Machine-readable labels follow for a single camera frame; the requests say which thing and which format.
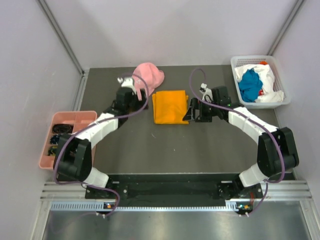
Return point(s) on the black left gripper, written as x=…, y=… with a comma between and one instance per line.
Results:
x=140, y=104

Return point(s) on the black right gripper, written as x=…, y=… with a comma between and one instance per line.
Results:
x=195, y=105

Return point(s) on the orange t shirt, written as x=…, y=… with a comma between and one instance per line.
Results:
x=169, y=107

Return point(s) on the pink baseball cap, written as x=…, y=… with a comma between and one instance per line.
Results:
x=150, y=74

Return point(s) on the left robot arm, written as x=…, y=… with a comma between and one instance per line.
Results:
x=74, y=151

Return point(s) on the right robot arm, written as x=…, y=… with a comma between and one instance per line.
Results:
x=276, y=148

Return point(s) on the pink divided organizer tray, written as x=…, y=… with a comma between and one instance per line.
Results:
x=79, y=120

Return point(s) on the blue t shirt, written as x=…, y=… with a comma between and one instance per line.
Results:
x=250, y=86

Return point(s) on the black folded socks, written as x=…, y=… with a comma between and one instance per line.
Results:
x=62, y=128

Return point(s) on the white plastic laundry basket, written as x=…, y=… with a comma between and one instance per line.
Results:
x=279, y=84

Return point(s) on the blue patterned socks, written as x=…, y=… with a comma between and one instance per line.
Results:
x=54, y=140

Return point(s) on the white t shirt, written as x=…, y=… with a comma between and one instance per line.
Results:
x=267, y=94

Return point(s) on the green patterned socks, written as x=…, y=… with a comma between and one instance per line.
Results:
x=52, y=150

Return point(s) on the orange garment in basket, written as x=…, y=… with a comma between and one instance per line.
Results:
x=263, y=62

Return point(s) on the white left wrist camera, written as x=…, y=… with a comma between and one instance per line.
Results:
x=129, y=83

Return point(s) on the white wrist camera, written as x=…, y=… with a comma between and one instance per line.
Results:
x=129, y=83
x=207, y=94

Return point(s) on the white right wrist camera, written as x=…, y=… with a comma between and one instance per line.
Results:
x=207, y=94

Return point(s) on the aluminium frame rail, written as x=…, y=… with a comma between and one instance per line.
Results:
x=76, y=198

